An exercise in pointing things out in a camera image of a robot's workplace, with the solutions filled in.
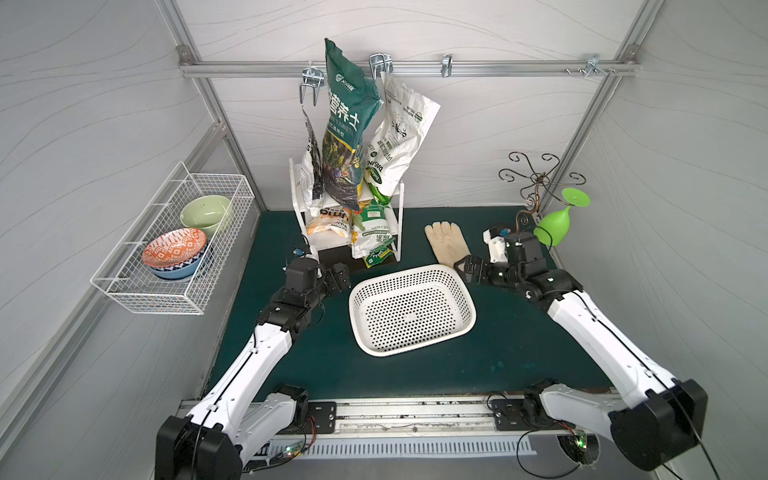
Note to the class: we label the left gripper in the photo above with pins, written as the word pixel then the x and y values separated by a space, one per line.
pixel 335 278

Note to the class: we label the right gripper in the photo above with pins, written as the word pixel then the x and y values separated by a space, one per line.
pixel 475 269

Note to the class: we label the white perforated plastic basket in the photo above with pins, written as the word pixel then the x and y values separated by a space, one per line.
pixel 410 309

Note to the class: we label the white green shelf bag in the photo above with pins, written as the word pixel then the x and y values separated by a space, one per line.
pixel 370 230

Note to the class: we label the black white fertilizer bag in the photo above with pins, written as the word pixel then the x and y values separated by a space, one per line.
pixel 310 175

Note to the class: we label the white green fertilizer bag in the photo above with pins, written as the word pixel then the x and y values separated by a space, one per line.
pixel 408 117

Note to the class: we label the dark green soil bag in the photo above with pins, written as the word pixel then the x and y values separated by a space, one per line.
pixel 353 102

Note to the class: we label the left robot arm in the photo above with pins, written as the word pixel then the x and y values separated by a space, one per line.
pixel 219 437

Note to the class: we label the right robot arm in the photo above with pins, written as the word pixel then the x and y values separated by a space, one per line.
pixel 657 418

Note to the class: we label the white two-tier shelf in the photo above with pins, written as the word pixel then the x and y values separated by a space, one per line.
pixel 333 248

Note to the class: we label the orange snack bag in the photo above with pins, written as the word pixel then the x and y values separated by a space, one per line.
pixel 331 219

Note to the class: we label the white work glove red cuff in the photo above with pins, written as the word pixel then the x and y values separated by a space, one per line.
pixel 447 242

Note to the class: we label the small yellow green packet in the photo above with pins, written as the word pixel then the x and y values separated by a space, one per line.
pixel 379 255

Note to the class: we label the green plastic wine glass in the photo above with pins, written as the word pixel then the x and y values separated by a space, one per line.
pixel 553 228

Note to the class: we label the copper scroll stand rod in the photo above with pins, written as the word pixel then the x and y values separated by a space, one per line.
pixel 538 184

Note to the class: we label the light green bowl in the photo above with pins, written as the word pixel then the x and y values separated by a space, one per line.
pixel 213 214

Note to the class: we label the blue bowl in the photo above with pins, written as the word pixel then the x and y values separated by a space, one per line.
pixel 179 271

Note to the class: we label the orange patterned bowl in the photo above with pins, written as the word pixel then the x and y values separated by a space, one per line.
pixel 174 247

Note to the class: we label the metal double hook left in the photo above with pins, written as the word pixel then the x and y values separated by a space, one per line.
pixel 312 81

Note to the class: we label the metal double hook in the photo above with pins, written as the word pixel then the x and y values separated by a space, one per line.
pixel 380 65
pixel 312 81

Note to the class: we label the metal clip hook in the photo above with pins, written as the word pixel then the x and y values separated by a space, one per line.
pixel 446 65

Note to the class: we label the metal double hook middle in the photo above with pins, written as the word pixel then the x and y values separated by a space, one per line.
pixel 380 65

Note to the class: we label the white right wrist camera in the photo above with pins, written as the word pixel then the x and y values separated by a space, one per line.
pixel 495 239

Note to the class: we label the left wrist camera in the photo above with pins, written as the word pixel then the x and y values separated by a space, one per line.
pixel 305 251

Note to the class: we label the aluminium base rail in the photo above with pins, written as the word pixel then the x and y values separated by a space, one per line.
pixel 402 416

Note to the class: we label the white wire wall basket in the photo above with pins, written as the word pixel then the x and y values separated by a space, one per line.
pixel 124 278

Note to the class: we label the white slotted cable duct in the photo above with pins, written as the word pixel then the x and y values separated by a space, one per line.
pixel 420 447

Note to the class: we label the metal bracket hook right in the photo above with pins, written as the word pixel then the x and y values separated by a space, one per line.
pixel 592 68

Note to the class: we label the aluminium frame post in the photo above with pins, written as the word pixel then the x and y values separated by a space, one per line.
pixel 627 63

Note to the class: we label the horizontal aluminium rail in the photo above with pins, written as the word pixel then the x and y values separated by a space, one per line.
pixel 404 68

